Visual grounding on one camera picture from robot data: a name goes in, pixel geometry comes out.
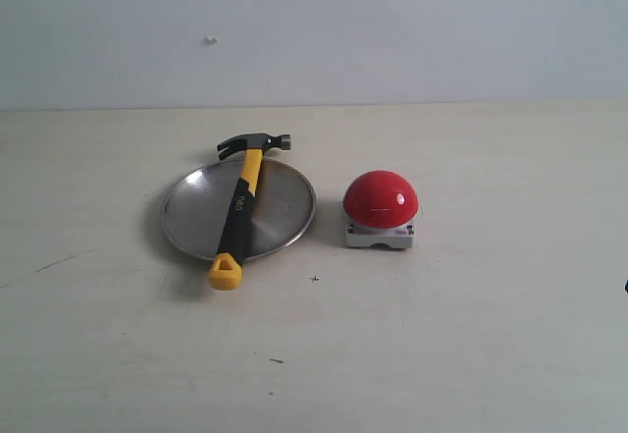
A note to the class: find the yellow black claw hammer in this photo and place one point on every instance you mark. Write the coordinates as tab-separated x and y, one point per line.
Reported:
226	271

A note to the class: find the red dome push button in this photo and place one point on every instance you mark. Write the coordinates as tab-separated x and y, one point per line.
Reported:
379	208

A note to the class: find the round steel plate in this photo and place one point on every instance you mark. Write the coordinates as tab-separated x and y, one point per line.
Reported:
195	209

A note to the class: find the small white wall hook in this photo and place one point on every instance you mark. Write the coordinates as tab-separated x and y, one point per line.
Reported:
210	39

